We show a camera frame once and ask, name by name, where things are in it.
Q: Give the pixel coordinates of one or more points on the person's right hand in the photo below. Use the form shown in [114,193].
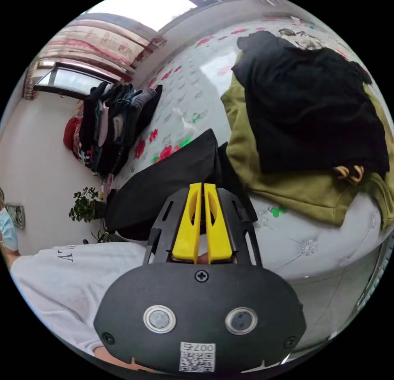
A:
[203,258]

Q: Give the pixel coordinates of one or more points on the pile of folded clothes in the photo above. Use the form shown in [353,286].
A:
[120,121]

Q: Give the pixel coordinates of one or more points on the black pants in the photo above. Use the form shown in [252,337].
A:
[166,177]

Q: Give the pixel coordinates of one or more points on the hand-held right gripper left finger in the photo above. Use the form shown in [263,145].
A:
[187,232]

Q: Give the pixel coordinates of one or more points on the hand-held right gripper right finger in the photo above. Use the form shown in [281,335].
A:
[218,232]

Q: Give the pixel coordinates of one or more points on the window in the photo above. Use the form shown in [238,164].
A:
[70,80]

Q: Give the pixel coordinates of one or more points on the red patterned curtain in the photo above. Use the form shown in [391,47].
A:
[98,40]

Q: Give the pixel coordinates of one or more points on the person's body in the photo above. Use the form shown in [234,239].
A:
[64,281]

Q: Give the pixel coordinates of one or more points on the green potted plant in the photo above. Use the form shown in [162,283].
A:
[84,206]

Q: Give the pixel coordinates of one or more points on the bed with floral sheet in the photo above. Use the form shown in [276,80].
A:
[295,244]

